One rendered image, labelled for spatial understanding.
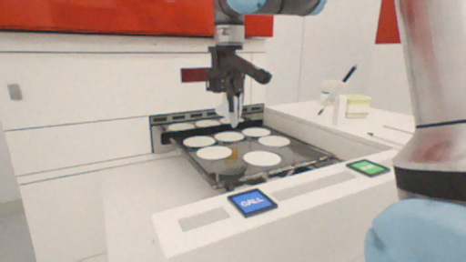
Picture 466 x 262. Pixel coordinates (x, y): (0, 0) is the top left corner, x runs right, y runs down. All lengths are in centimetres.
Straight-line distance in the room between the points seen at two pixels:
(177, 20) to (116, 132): 39
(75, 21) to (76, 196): 51
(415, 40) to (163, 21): 74
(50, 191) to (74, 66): 37
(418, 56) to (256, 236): 28
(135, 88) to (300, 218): 65
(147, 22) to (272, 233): 66
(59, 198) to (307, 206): 76
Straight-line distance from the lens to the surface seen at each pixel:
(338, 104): 83
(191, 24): 88
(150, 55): 89
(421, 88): 18
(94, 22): 83
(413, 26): 19
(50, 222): 102
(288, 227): 41
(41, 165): 94
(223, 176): 63
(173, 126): 93
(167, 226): 38
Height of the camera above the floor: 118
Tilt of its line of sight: 16 degrees down
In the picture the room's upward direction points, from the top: straight up
